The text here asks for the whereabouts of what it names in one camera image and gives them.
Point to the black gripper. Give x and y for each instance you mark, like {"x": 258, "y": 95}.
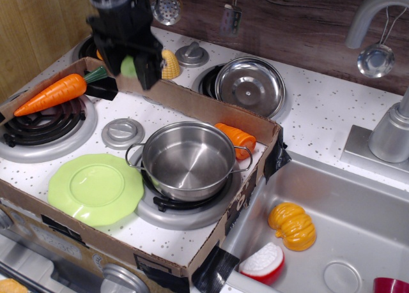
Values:
{"x": 126, "y": 30}

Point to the green toy broccoli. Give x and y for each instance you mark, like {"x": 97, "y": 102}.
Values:
{"x": 127, "y": 67}

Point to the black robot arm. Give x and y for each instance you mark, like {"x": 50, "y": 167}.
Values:
{"x": 123, "y": 28}

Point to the stainless steel pot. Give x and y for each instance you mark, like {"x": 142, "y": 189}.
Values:
{"x": 188, "y": 161}

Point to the orange toy pumpkin on burner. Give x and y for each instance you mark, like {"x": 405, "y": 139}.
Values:
{"x": 99, "y": 56}

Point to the yellow toy corn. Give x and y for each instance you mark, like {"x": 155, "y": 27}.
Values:
{"x": 171, "y": 67}

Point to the black rear left burner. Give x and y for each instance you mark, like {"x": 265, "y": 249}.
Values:
{"x": 86, "y": 48}

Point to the black burner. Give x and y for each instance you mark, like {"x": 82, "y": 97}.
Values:
{"x": 86, "y": 48}
{"x": 165, "y": 213}
{"x": 49, "y": 134}

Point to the silver rear stove knob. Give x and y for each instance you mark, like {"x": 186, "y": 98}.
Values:
{"x": 192, "y": 56}

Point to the silver stove knob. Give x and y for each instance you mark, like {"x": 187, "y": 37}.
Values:
{"x": 192, "y": 56}
{"x": 120, "y": 133}

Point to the hanging metal strainer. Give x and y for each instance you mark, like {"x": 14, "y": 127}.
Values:
{"x": 167, "y": 12}

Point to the black front left burner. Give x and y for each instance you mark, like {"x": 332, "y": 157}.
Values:
{"x": 49, "y": 134}

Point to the hanging metal grater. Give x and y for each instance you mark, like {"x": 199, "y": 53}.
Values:
{"x": 230, "y": 23}

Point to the stainless steel bowl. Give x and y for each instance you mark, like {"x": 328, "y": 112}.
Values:
{"x": 253, "y": 84}

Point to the green plastic plate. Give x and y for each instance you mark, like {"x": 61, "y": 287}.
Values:
{"x": 96, "y": 189}

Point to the orange toy carrot piece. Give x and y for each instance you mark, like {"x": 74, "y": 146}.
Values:
{"x": 238, "y": 137}

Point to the black front right burner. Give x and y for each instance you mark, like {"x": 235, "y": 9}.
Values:
{"x": 165, "y": 213}

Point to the cardboard fence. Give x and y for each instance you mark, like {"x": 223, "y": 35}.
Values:
{"x": 150, "y": 251}

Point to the silver oven knob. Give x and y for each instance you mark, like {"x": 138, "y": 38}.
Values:
{"x": 118, "y": 279}

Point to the orange toy pumpkin in sink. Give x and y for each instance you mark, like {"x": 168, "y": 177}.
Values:
{"x": 293, "y": 225}

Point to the red white toy radish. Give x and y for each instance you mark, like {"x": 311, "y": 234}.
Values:
{"x": 265, "y": 266}

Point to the hanging metal ladle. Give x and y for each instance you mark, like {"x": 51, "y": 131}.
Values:
{"x": 377, "y": 60}

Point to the yellow toy food piece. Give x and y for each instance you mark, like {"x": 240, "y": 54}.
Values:
{"x": 11, "y": 286}

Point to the silver sink basin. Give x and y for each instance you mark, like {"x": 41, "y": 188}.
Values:
{"x": 361, "y": 227}

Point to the silver faucet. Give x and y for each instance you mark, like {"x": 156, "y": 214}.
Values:
{"x": 383, "y": 150}

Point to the red cup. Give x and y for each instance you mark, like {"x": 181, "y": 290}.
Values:
{"x": 385, "y": 285}

